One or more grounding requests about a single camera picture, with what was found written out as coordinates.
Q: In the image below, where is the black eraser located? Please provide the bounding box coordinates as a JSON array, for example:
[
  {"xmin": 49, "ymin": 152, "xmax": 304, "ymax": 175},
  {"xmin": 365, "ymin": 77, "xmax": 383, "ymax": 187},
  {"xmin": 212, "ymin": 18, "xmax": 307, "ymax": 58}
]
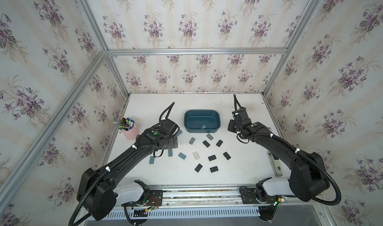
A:
[
  {"xmin": 209, "ymin": 166, "xmax": 218, "ymax": 173},
  {"xmin": 194, "ymin": 164, "xmax": 202, "ymax": 173},
  {"xmin": 208, "ymin": 155, "xmax": 216, "ymax": 161},
  {"xmin": 216, "ymin": 140, "xmax": 223, "ymax": 147},
  {"xmin": 223, "ymin": 152, "xmax": 231, "ymax": 160},
  {"xmin": 202, "ymin": 140, "xmax": 210, "ymax": 148}
]

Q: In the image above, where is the white eraser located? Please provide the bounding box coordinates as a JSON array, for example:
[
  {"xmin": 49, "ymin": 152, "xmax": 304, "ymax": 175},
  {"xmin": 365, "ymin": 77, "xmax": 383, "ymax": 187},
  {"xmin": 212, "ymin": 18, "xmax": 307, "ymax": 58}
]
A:
[{"xmin": 193, "ymin": 152, "xmax": 200, "ymax": 160}]

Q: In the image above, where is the pink pen cup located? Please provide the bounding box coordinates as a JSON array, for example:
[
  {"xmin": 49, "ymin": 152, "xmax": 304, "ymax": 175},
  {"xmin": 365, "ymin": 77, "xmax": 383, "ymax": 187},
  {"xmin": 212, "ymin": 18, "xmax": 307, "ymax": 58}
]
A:
[{"xmin": 114, "ymin": 116, "xmax": 140, "ymax": 141}]

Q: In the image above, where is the grey eraser by box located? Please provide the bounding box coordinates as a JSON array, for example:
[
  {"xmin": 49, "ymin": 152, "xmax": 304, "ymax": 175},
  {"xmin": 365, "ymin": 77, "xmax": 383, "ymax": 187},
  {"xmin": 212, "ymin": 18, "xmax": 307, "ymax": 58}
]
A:
[{"xmin": 206, "ymin": 134, "xmax": 214, "ymax": 140}]

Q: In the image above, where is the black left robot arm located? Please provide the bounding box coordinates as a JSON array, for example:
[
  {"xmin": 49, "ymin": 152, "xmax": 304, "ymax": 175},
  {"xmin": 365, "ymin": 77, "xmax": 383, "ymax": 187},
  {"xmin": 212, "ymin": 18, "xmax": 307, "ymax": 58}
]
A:
[{"xmin": 68, "ymin": 102, "xmax": 180, "ymax": 226}]

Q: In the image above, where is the teal plastic storage box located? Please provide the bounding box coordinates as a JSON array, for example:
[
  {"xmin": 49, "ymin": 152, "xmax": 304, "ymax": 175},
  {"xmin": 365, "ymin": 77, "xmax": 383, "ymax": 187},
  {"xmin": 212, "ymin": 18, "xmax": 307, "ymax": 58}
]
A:
[{"xmin": 184, "ymin": 109, "xmax": 221, "ymax": 133}]

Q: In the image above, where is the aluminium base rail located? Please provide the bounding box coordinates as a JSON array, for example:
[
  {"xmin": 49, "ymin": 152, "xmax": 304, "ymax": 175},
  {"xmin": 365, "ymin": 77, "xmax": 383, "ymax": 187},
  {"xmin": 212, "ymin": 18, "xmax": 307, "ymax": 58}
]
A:
[{"xmin": 102, "ymin": 185, "xmax": 330, "ymax": 226}]

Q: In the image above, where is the coloured highlighter pack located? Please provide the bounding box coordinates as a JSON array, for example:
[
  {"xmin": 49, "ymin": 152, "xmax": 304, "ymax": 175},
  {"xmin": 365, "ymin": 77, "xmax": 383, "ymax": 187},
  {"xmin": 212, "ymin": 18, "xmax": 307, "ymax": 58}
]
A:
[{"xmin": 267, "ymin": 151, "xmax": 283, "ymax": 178}]

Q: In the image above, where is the aluminium frame horizontal rail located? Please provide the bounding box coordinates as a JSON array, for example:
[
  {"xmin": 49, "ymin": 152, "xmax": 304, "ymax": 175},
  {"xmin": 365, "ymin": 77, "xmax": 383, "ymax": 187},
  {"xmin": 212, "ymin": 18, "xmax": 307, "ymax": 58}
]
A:
[{"xmin": 107, "ymin": 47, "xmax": 288, "ymax": 56}]

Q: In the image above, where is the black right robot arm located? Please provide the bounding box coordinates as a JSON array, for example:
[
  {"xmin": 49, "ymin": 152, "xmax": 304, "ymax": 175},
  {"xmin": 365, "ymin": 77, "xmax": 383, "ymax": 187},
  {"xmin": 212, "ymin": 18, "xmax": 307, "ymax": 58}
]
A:
[{"xmin": 228, "ymin": 96, "xmax": 342, "ymax": 206}]

